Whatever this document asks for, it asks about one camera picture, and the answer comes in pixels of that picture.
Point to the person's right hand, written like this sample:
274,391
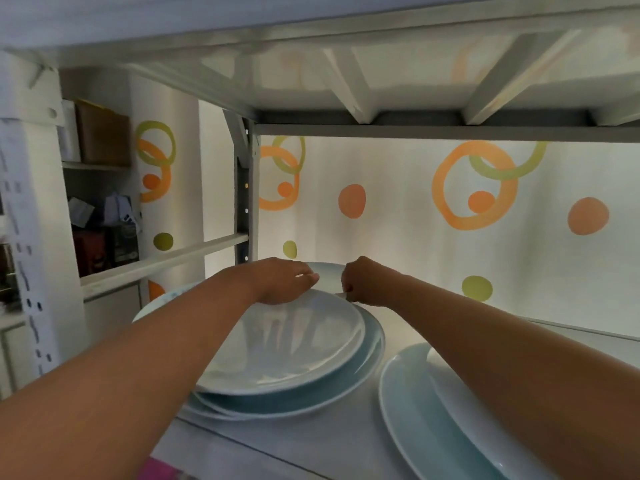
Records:
372,284

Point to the person's left hand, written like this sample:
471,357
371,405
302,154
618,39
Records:
280,282

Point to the person's left fingers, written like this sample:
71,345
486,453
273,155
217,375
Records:
307,277

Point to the person's right fingers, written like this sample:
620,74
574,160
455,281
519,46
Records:
350,287

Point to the pale blue shallow plate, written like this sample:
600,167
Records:
290,344

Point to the person's left forearm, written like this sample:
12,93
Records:
125,364

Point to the person's right forearm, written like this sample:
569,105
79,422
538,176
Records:
525,364

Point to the white sheet with orange circles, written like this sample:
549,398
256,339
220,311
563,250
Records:
400,229

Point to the teal blue dinner plate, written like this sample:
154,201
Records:
350,374

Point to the large pale blue plate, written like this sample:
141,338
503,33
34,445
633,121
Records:
415,414

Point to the pale blue speckled plate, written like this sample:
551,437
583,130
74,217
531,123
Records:
165,302

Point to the white plate under stack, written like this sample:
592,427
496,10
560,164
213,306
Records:
220,412

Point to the grey metal shelving rack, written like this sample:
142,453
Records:
400,129

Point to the large white plate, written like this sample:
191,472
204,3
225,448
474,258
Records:
465,409

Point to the black box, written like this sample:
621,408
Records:
122,244

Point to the white printed package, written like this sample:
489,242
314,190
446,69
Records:
120,208

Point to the dark red box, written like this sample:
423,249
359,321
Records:
90,252

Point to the grey crumpled packet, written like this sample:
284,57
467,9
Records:
80,212

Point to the pink cloth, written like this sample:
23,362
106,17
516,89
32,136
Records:
160,470

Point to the brown cardboard box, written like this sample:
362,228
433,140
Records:
102,134

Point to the white flat box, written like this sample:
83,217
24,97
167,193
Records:
69,134

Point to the white cabinet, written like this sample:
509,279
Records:
30,244

